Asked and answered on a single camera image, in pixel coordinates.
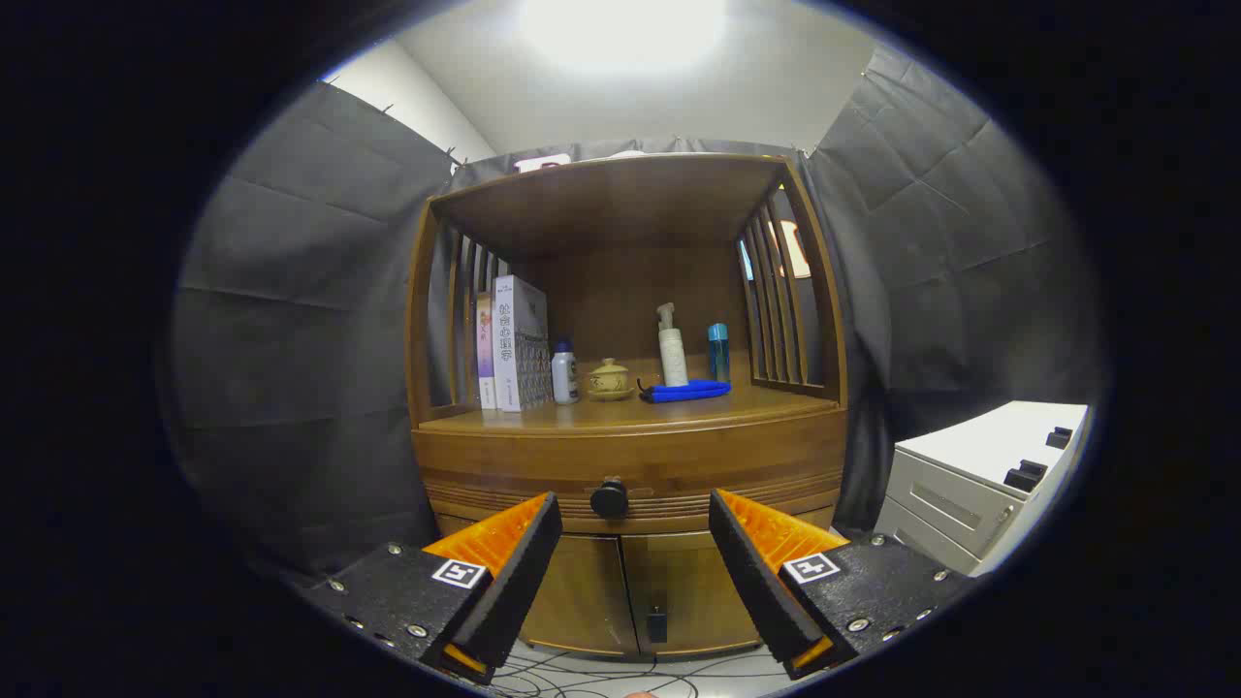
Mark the white bottle with blue cap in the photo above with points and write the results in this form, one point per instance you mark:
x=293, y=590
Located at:
x=564, y=380

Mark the thick white book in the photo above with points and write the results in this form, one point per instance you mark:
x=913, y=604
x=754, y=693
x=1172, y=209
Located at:
x=506, y=349

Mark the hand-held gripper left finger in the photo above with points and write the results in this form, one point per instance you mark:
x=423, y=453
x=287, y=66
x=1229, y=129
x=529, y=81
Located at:
x=519, y=572

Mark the wooden countertop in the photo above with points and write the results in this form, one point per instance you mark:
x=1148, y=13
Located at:
x=679, y=412

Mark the wooden cabinet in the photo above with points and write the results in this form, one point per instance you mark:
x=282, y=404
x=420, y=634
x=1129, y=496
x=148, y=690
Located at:
x=601, y=213

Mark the white pump bottle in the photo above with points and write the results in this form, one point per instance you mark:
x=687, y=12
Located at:
x=673, y=359

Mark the wooden cabinet door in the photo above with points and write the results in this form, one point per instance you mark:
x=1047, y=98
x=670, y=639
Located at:
x=582, y=591
x=688, y=582

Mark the thin purple white book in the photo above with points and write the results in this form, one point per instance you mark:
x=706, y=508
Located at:
x=485, y=359

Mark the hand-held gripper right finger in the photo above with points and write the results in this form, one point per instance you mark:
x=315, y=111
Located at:
x=751, y=572

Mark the clear blue bottle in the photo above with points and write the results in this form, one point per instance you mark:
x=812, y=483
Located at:
x=718, y=354

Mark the yellow lidded teacup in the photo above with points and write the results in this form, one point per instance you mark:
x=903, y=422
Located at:
x=610, y=378

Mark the wooden drawer with black knob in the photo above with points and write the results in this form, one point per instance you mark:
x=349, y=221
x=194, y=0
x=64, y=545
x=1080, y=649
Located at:
x=504, y=465

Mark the blue folded cloth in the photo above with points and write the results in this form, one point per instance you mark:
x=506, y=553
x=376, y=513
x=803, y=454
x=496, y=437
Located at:
x=688, y=392

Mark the white drawer unit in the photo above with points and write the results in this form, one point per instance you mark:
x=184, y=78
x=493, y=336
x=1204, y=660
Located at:
x=970, y=446

